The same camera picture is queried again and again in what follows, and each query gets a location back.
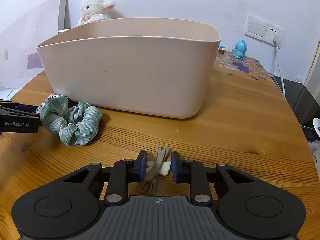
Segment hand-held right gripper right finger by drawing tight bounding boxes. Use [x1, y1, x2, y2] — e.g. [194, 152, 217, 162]
[171, 150, 257, 203]

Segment beige plastic storage bin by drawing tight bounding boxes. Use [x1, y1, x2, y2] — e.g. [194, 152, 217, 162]
[36, 17, 222, 119]

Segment purple pillow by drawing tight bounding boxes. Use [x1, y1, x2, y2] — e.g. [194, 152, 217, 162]
[26, 52, 43, 70]

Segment white wall switch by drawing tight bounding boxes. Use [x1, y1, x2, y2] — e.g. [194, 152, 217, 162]
[244, 14, 269, 38]

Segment white plush lamb toy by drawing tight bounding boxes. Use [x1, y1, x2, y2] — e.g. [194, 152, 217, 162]
[76, 0, 116, 26]

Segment white purple patterned hair tie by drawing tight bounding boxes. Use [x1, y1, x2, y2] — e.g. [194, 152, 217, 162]
[35, 93, 66, 114]

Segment purple flower table mat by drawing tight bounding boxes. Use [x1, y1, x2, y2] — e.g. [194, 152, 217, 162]
[212, 50, 273, 81]

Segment white round object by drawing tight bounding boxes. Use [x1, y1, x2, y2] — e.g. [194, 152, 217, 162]
[312, 117, 320, 138]

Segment white wall socket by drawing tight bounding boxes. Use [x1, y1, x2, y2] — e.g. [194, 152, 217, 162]
[262, 22, 285, 46]

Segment white power plug cable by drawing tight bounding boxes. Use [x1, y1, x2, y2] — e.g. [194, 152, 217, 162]
[271, 35, 287, 99]

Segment khaki hair clip white flower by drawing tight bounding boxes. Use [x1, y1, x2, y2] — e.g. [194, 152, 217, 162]
[148, 148, 171, 196]
[140, 146, 167, 193]

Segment blue toy figure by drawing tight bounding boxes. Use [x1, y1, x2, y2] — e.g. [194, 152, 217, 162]
[231, 39, 247, 60]

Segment green fabric scrunchie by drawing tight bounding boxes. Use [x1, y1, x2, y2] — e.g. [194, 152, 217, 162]
[39, 96, 103, 147]

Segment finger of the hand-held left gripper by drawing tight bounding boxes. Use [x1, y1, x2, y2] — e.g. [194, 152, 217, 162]
[0, 101, 41, 117]

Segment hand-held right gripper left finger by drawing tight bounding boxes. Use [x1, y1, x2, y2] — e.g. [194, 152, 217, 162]
[60, 150, 148, 203]

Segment black box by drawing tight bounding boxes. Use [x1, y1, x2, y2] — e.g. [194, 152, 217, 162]
[271, 74, 320, 142]

